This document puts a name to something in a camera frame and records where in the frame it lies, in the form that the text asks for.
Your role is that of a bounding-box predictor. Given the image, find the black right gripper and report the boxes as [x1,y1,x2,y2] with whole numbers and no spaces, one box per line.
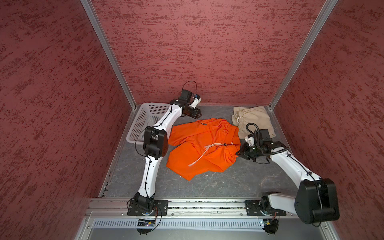
[235,142,265,161]

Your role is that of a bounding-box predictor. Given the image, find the orange shorts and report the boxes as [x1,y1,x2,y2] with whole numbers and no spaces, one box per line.
[167,119,241,181]

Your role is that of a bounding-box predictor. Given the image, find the beige drawstring shorts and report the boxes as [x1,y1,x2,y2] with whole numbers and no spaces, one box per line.
[231,106,276,140]

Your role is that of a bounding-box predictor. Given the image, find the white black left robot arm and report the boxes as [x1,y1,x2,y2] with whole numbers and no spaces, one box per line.
[133,95,202,215]

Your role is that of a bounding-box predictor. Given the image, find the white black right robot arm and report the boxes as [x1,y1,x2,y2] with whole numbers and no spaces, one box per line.
[236,142,340,225]

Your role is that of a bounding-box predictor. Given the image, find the white plastic laundry basket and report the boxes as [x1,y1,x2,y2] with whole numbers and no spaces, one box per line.
[126,103,170,145]

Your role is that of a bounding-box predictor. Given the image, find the right small circuit board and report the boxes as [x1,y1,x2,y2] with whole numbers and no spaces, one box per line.
[263,219,279,235]

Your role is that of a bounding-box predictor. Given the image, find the small circuit board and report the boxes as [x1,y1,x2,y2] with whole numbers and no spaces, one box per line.
[137,219,157,228]
[263,219,279,235]

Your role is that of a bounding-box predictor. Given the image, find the left small circuit board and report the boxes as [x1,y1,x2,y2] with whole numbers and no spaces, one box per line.
[137,219,157,228]

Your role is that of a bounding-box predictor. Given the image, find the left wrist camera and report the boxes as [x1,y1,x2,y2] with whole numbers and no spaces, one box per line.
[178,90,201,109]

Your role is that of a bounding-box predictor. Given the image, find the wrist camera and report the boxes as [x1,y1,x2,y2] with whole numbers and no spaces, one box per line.
[245,123,272,147]
[178,90,201,109]

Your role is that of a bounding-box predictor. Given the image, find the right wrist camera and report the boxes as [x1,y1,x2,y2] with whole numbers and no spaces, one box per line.
[245,123,272,147]

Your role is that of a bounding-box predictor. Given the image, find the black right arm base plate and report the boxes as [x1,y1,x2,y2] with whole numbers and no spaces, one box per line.
[245,200,287,217]

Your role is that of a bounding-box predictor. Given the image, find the white slotted cable duct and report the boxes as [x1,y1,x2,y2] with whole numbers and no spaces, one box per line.
[92,218,264,232]

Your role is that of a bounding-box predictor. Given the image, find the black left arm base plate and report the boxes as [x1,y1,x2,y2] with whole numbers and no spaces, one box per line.
[127,200,169,217]

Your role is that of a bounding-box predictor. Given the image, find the aluminium front rail frame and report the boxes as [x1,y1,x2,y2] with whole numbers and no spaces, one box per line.
[86,198,277,219]

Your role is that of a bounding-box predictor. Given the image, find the aluminium right corner post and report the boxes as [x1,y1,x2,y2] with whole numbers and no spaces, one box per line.
[269,0,338,112]

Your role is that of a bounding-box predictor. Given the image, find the aluminium corner post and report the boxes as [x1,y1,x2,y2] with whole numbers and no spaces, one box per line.
[81,0,137,110]
[269,0,338,112]

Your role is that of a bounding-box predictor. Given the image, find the aluminium left corner post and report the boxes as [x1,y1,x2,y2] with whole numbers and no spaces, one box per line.
[81,0,137,110]

